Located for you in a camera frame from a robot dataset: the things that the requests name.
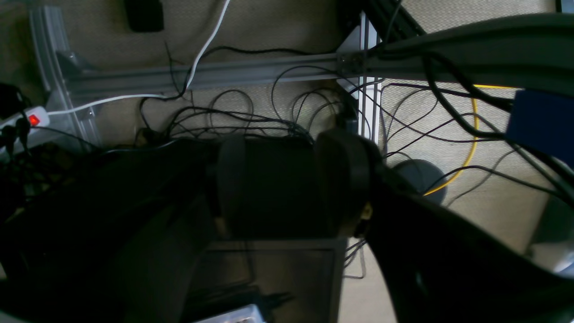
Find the aluminium frame rail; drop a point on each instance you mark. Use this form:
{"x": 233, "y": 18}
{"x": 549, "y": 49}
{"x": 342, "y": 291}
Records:
{"x": 267, "y": 56}

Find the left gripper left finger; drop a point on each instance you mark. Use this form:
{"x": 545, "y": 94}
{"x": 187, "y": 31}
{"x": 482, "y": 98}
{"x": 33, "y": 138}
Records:
{"x": 231, "y": 161}

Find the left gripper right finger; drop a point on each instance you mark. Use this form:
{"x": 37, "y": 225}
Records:
{"x": 343, "y": 168}

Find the white power strip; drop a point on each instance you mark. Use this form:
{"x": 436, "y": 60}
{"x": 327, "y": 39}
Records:
{"x": 19, "y": 131}

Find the blue box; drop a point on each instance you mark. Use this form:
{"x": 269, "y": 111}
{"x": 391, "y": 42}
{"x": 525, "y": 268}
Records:
{"x": 545, "y": 122}

